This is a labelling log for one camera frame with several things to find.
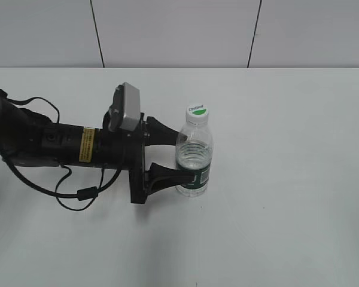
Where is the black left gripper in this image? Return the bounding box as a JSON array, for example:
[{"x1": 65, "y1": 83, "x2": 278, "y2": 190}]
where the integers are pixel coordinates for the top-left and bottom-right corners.
[{"x1": 95, "y1": 113, "x2": 195, "y2": 204}]

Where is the clear cestbon water bottle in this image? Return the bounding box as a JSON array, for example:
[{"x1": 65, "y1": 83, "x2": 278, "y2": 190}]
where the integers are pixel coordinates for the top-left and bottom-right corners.
[{"x1": 175, "y1": 122, "x2": 214, "y2": 197}]

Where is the white green bottle cap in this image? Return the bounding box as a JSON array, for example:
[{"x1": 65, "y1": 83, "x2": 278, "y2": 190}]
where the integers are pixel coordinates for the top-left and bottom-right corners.
[{"x1": 185, "y1": 103, "x2": 209, "y2": 125}]

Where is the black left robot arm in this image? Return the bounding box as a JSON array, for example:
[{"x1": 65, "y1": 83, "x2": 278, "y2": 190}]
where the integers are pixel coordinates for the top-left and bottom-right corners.
[{"x1": 0, "y1": 83, "x2": 195, "y2": 204}]

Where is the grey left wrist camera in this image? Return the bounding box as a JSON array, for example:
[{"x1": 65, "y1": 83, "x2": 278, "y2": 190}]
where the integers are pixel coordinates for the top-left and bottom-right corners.
[{"x1": 108, "y1": 82, "x2": 141, "y2": 132}]

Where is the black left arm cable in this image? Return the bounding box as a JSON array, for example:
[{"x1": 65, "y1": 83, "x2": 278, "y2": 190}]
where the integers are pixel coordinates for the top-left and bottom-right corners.
[{"x1": 0, "y1": 96, "x2": 122, "y2": 211}]

